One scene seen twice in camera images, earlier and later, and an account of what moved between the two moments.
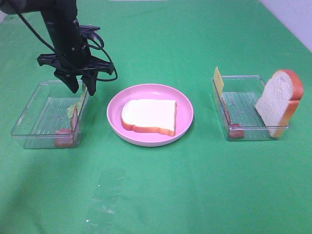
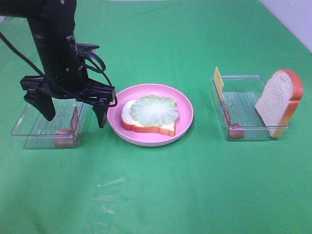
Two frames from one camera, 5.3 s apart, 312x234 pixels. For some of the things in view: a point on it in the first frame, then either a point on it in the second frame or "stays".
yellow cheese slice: x=218 y=81 stays
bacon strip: x=235 y=131 stays
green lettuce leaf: x=79 y=104 to x=155 y=111
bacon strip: x=64 y=137 stays
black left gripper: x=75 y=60 to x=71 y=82
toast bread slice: x=280 y=101 stays
